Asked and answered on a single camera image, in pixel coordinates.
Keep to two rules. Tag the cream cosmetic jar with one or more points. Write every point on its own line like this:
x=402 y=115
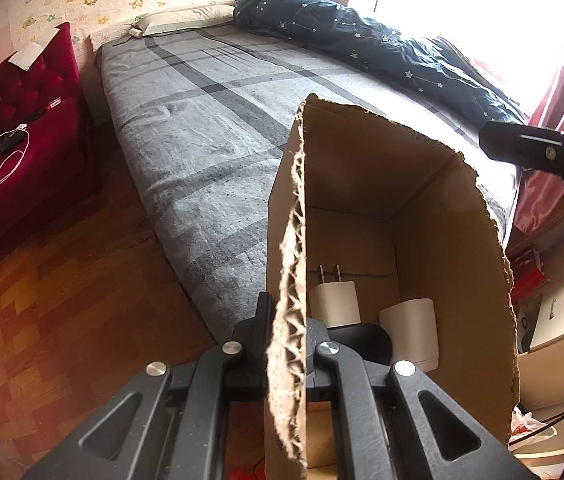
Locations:
x=409 y=335

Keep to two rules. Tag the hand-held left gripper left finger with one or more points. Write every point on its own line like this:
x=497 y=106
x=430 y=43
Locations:
x=252 y=340

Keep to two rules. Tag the bright window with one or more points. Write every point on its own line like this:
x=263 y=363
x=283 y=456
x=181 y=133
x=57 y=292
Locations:
x=462 y=10

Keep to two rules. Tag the white plug adapter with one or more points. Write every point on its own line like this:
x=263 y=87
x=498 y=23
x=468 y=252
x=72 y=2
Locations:
x=334 y=305

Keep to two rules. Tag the white cabinet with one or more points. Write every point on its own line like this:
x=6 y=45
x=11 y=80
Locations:
x=557 y=310

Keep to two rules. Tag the pale pillow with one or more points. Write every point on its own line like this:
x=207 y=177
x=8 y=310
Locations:
x=186 y=19

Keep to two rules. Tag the red bag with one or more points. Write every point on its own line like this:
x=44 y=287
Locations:
x=527 y=275

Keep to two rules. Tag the black phone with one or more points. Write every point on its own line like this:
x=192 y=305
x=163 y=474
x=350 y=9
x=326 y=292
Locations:
x=9 y=141

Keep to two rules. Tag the grey plaid bed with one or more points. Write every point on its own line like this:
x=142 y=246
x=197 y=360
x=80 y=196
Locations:
x=186 y=135

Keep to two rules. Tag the red tufted sofa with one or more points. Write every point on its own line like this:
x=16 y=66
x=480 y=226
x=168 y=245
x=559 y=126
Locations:
x=46 y=160

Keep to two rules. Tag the brown cardboard box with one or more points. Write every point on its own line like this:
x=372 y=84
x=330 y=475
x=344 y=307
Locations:
x=452 y=270

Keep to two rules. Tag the white plastic bag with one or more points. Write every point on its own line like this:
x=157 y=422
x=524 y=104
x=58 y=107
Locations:
x=524 y=430

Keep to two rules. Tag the dark blue star duvet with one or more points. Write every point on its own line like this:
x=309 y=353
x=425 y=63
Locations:
x=362 y=35

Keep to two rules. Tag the white paper sheet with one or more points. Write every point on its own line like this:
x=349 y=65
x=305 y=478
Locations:
x=31 y=52

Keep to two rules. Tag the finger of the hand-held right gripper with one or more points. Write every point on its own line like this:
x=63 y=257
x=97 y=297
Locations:
x=517 y=142

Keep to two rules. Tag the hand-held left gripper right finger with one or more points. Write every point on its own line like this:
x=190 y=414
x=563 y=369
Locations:
x=314 y=360

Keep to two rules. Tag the small brown object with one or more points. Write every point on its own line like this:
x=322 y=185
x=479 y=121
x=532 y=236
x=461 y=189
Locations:
x=135 y=32

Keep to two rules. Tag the red curtain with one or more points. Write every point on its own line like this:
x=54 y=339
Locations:
x=557 y=110

